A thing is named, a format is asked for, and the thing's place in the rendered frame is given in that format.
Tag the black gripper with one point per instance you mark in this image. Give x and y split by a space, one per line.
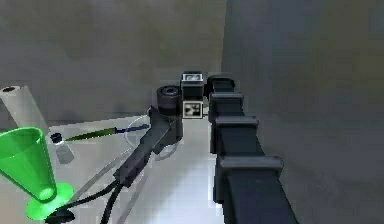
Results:
160 133

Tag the clear glass bowl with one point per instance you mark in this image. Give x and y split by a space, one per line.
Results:
128 132

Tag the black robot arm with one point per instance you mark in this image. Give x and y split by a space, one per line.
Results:
246 186

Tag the white paper towel roll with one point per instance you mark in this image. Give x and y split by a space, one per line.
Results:
21 106

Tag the green cone-shaped cup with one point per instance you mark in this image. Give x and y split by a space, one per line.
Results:
25 160

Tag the clear shaker with black cap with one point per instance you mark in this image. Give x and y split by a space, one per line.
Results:
63 151

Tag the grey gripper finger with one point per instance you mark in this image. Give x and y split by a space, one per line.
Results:
87 198

